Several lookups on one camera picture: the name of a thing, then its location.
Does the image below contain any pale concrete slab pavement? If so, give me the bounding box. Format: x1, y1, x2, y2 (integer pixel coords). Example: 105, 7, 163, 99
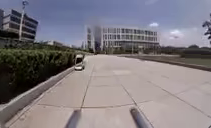
4, 54, 211, 128

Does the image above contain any dark hedge beyond grass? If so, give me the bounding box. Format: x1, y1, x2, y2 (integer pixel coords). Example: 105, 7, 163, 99
152, 44, 211, 59

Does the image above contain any robot's own part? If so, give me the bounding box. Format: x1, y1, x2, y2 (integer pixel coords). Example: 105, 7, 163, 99
64, 109, 83, 128
129, 107, 153, 128

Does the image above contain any trimmed green hedge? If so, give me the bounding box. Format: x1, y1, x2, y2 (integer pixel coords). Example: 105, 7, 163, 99
0, 47, 85, 105

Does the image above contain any grey concrete kerb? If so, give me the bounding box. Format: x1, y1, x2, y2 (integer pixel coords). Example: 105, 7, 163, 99
0, 64, 77, 128

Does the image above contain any grass strip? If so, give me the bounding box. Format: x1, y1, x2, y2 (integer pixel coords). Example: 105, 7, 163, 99
117, 53, 211, 74

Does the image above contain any small white wheeled robot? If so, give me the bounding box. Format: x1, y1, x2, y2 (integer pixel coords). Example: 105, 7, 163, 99
73, 53, 86, 72

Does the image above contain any grey banded building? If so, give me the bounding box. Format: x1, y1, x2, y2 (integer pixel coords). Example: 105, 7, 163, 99
0, 5, 39, 43

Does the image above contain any tall light pole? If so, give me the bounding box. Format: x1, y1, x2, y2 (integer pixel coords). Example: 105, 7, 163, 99
18, 0, 29, 42

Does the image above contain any white glass-fronted building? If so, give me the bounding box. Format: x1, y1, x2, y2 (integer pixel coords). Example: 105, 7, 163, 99
85, 25, 160, 54

